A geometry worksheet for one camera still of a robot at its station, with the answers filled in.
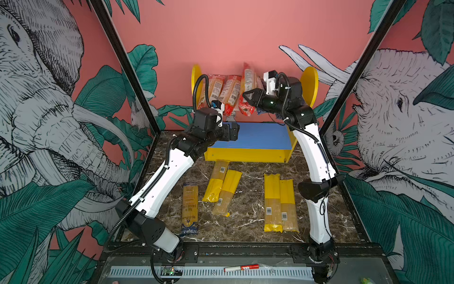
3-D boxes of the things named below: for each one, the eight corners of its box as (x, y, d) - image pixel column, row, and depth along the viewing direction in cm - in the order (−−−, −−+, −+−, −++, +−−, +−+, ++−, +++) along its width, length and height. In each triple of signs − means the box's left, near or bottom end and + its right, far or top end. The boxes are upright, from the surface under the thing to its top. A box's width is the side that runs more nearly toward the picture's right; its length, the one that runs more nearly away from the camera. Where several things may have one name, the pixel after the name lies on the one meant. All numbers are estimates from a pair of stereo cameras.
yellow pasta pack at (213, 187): (202, 200, 90) (202, 198, 89) (216, 160, 107) (216, 158, 105) (216, 204, 89) (216, 202, 88) (228, 163, 106) (228, 161, 104)
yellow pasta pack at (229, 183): (210, 212, 87) (209, 209, 85) (225, 171, 103) (224, 168, 100) (228, 217, 86) (228, 215, 83) (241, 175, 101) (241, 172, 99)
